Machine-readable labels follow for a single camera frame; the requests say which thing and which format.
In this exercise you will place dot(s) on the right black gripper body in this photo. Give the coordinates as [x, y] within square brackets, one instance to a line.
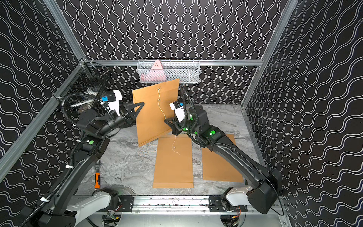
[186, 126]

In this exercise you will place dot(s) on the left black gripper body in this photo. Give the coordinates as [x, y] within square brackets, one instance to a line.
[126, 112]

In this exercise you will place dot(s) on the brown file bag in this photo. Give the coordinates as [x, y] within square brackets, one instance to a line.
[216, 168]
[150, 121]
[174, 167]

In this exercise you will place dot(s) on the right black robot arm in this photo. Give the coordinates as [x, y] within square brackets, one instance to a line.
[265, 184]

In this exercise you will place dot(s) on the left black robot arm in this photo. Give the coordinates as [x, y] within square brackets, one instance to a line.
[88, 150]

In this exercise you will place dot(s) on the pink triangular board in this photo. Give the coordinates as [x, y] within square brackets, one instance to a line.
[156, 73]

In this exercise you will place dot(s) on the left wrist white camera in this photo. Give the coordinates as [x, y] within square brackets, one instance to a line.
[113, 98]

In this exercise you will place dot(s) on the black wire mesh basket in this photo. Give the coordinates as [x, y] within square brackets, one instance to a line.
[92, 80]

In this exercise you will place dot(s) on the white wire mesh basket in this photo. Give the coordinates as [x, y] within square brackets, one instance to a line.
[185, 70]

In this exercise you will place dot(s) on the orange handled tool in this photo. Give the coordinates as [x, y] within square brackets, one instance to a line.
[97, 185]

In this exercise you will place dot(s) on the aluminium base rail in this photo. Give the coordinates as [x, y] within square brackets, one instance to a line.
[170, 204]

